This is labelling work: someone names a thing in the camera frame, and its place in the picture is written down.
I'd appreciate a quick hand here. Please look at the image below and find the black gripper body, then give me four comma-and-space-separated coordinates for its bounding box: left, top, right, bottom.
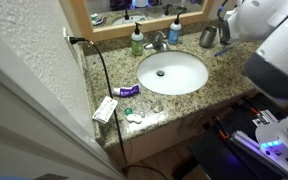
218, 18, 233, 40

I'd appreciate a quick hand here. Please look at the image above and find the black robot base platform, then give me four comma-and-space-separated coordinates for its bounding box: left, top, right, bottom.
187, 94, 288, 180

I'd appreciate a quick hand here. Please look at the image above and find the purple toothpaste tube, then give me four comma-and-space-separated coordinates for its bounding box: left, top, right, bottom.
112, 84, 142, 98

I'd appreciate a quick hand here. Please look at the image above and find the blue toothbrush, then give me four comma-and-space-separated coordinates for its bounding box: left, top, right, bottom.
213, 46, 234, 57

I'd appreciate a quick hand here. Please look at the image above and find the steel cup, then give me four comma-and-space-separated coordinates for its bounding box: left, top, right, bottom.
198, 26, 219, 49

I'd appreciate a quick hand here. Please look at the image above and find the blue soap pump bottle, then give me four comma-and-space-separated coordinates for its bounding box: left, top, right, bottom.
167, 12, 182, 46

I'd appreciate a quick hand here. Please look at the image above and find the white sink basin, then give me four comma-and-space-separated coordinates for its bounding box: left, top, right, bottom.
136, 50, 209, 97

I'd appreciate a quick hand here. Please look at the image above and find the chrome faucet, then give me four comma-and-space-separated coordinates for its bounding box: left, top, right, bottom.
143, 31, 171, 53

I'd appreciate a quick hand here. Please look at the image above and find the green soap pump bottle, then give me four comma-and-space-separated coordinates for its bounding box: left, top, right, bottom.
130, 22, 145, 57

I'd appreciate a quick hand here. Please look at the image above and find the wooden vanity cabinet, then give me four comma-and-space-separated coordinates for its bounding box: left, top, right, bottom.
106, 96, 252, 168

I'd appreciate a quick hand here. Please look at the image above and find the green and white lens case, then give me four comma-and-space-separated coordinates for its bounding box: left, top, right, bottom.
123, 108, 144, 125

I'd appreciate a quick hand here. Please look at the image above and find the white and red packet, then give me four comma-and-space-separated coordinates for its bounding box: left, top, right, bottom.
91, 96, 119, 125

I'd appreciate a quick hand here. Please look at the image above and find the white door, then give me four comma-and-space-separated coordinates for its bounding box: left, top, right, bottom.
0, 28, 126, 180

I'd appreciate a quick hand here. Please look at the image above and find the black power cable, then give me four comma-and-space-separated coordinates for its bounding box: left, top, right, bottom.
68, 37, 169, 180

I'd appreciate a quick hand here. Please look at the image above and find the mirror with wooden frame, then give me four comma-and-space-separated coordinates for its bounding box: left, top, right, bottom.
58, 0, 215, 43

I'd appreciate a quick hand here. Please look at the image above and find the white wall outlet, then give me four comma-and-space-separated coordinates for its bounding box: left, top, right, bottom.
62, 27, 82, 65

